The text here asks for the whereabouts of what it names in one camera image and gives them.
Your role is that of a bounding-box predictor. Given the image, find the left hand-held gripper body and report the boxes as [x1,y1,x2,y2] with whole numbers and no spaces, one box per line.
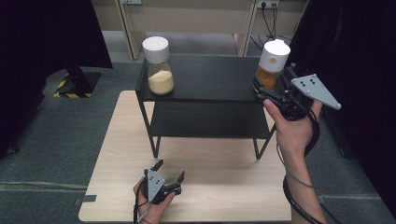
[145,169,182,205]

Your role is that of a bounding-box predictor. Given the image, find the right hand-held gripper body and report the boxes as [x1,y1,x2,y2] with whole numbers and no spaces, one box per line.
[258,73,342,122]

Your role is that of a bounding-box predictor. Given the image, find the glass jar of orange powder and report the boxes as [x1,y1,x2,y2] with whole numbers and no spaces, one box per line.
[254,38,292,92]

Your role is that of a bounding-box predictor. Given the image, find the black two-tier metal shelf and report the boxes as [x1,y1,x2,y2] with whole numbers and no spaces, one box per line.
[134,47,295,161]

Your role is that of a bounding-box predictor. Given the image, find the glass jar of pale powder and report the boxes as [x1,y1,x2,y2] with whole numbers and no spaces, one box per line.
[141,35,176,96]

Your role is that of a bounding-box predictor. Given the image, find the person's left hand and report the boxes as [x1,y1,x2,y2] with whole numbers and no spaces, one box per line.
[132,178,177,224]

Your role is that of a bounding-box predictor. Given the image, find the person's right hand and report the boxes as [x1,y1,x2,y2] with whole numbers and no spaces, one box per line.
[262,98,323,157]

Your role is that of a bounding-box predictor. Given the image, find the dark curtain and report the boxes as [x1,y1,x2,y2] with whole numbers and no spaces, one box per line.
[280,0,396,219]
[0,0,114,161]

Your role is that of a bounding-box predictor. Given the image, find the grey floor tape strip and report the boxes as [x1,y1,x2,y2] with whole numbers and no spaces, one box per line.
[74,194,98,206]

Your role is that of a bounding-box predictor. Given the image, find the light wooden cabinet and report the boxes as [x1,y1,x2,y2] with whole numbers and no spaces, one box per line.
[91,0,310,61]

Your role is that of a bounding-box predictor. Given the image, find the black stand base striped tape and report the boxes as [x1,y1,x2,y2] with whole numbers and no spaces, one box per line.
[52,65,103,100]

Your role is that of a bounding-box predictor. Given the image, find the left hand-held gripper cable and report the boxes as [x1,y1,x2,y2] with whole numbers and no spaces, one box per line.
[133,179,151,224]

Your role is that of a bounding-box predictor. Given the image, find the black cables from outlet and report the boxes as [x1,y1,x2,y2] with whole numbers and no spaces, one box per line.
[249,2,293,52]

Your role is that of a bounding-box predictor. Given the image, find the white wall power outlet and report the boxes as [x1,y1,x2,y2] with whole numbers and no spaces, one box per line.
[256,0,280,9]

